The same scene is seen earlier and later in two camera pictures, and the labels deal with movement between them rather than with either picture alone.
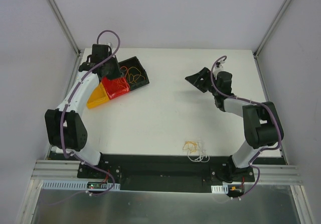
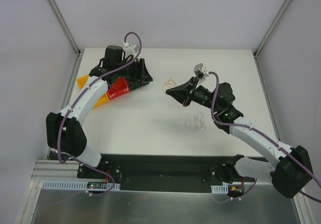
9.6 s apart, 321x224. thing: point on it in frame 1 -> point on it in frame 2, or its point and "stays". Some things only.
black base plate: [172, 173] stays
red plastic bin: [115, 87] stays
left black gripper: [110, 71] -> [135, 71]
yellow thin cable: [193, 148] -> [169, 84]
